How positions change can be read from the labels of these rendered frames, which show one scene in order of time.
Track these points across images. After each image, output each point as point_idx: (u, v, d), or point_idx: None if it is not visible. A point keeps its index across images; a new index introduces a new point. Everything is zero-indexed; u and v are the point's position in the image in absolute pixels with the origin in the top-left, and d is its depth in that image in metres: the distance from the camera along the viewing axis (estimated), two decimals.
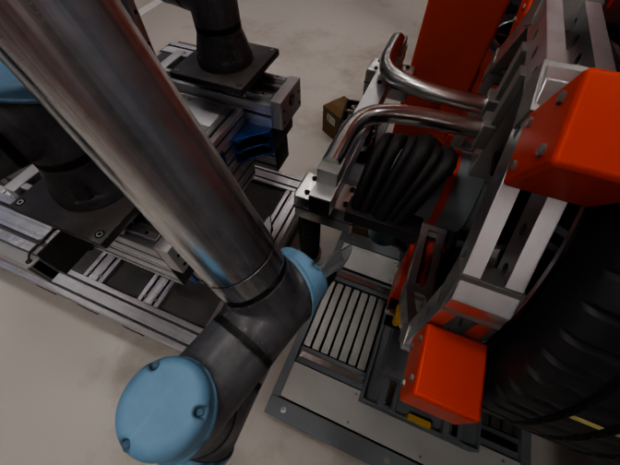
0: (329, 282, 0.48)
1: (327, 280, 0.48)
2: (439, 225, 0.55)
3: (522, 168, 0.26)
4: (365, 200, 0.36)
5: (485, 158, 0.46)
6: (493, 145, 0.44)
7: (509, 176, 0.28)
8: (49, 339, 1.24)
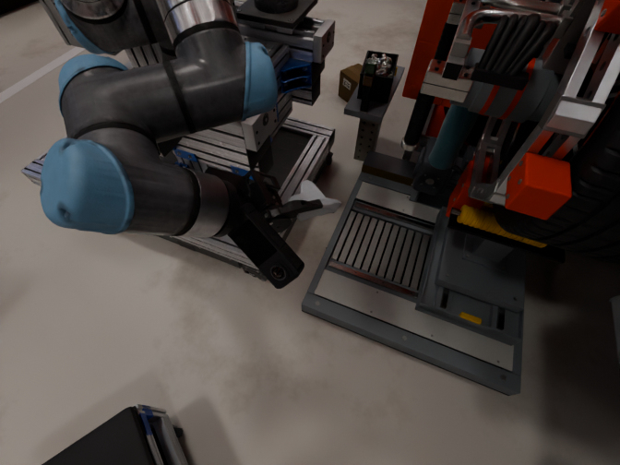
0: (313, 203, 0.44)
1: (310, 202, 0.45)
2: (514, 114, 0.73)
3: (614, 6, 0.43)
4: (490, 60, 0.54)
5: (558, 50, 0.63)
6: (566, 38, 0.61)
7: (601, 20, 0.46)
8: (112, 257, 1.45)
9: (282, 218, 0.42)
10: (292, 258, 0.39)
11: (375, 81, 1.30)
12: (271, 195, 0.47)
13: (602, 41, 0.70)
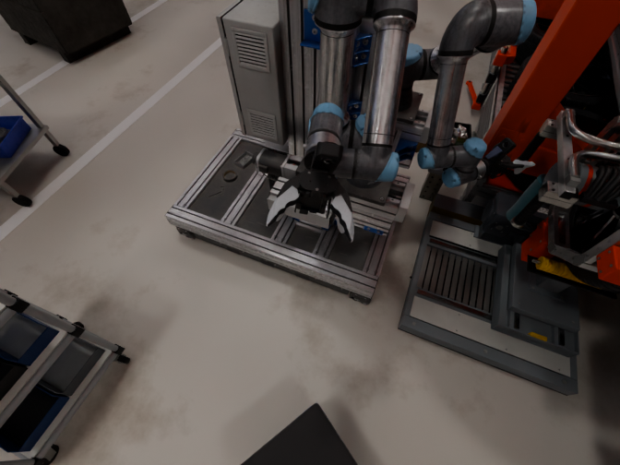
0: (349, 206, 0.58)
1: (346, 207, 0.58)
2: (592, 207, 1.08)
3: None
4: (594, 193, 0.90)
5: None
6: None
7: None
8: (237, 284, 1.81)
9: (336, 182, 0.59)
10: (341, 153, 0.55)
11: None
12: (318, 212, 0.62)
13: None
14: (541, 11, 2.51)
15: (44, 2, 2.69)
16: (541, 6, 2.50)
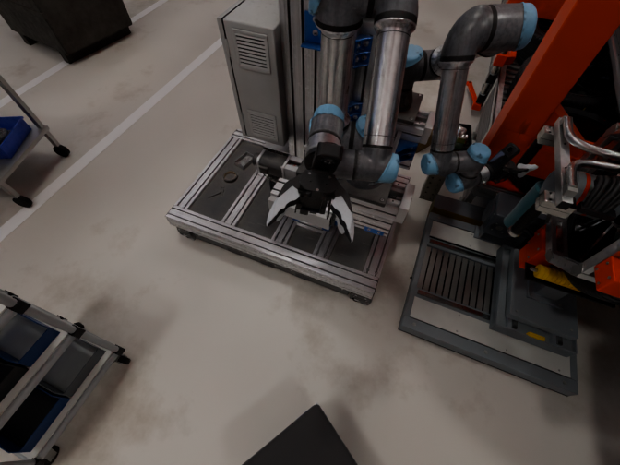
0: (349, 206, 0.58)
1: (347, 208, 0.58)
2: (590, 216, 1.06)
3: None
4: (591, 203, 0.88)
5: None
6: None
7: None
8: (238, 285, 1.81)
9: (336, 183, 0.59)
10: (341, 153, 0.55)
11: None
12: (318, 213, 0.62)
13: None
14: (541, 12, 2.52)
15: (44, 3, 2.69)
16: (541, 7, 2.50)
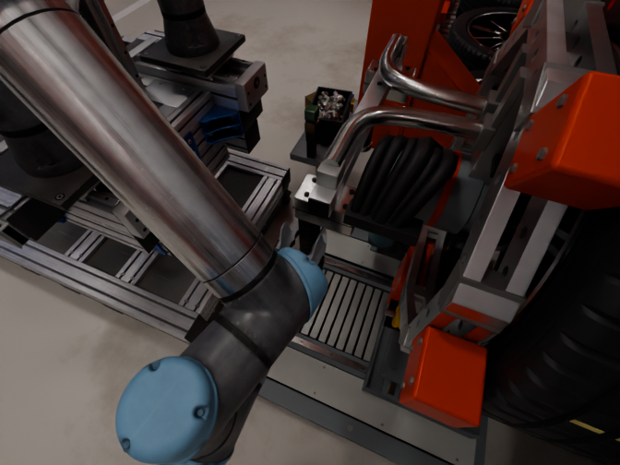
0: (322, 268, 0.49)
1: (319, 266, 0.49)
2: (439, 227, 0.55)
3: (523, 172, 0.25)
4: (365, 203, 0.36)
5: (485, 160, 0.45)
6: (493, 147, 0.43)
7: (509, 180, 0.28)
8: (32, 317, 1.29)
9: None
10: None
11: (323, 125, 1.14)
12: None
13: None
14: None
15: None
16: None
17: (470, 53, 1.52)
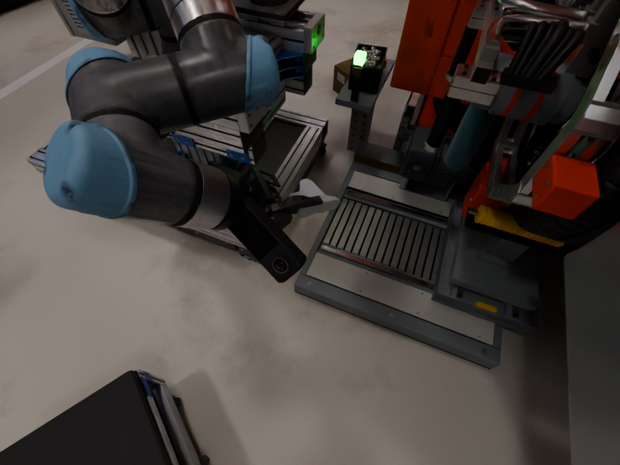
0: (313, 198, 0.45)
1: (310, 198, 0.45)
2: (536, 117, 0.74)
3: None
4: (519, 65, 0.56)
5: (581, 54, 0.65)
6: (590, 42, 0.63)
7: None
8: (113, 242, 1.52)
9: (283, 212, 0.42)
10: (293, 250, 0.38)
11: (365, 72, 1.36)
12: None
13: None
14: None
15: None
16: None
17: None
